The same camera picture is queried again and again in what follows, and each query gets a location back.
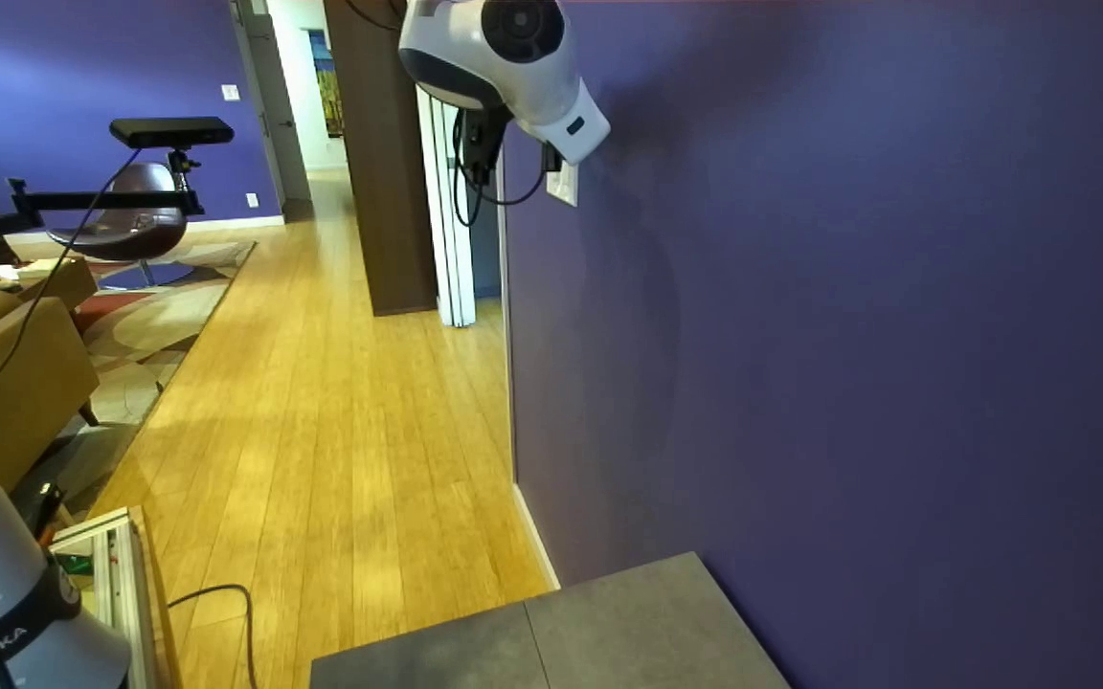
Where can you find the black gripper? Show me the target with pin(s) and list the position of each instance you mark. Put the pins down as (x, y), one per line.
(480, 140)

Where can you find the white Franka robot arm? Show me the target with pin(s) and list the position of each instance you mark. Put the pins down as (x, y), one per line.
(501, 63)

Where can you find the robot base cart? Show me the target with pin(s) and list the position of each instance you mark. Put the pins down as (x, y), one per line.
(131, 597)

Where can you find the dark brown wooden door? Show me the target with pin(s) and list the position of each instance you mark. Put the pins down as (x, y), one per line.
(380, 194)

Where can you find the colourful hallway painting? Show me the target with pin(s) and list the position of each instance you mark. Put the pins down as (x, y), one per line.
(323, 83)

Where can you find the dark grey interior door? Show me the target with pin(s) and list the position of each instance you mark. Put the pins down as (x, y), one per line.
(278, 156)

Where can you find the white baseboard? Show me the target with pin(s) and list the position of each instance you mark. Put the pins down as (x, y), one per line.
(539, 541)

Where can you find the patterned floor rug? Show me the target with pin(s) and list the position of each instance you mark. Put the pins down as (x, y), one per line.
(143, 337)

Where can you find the grey concrete-look table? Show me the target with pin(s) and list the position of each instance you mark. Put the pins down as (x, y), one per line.
(578, 635)

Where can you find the tan sofa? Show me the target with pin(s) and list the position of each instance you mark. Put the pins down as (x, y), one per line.
(17, 385)

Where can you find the black clamp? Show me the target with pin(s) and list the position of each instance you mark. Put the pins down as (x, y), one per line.
(40, 505)

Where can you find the white door frame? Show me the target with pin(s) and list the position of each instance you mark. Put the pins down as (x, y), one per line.
(447, 269)

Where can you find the small white wall outlet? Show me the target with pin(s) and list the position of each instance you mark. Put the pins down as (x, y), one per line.
(249, 200)

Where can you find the small white wall switch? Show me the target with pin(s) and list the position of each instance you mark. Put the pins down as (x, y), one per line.
(233, 92)

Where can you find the black stereo camera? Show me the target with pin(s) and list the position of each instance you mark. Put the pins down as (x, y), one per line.
(170, 130)

